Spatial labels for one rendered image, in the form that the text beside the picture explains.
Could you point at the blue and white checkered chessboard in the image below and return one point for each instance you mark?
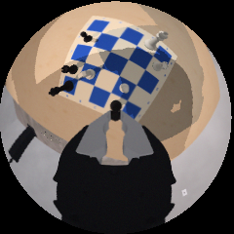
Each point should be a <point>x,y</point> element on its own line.
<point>118,55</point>

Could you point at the white pawn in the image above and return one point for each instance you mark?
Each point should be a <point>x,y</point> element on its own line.
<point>124,88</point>

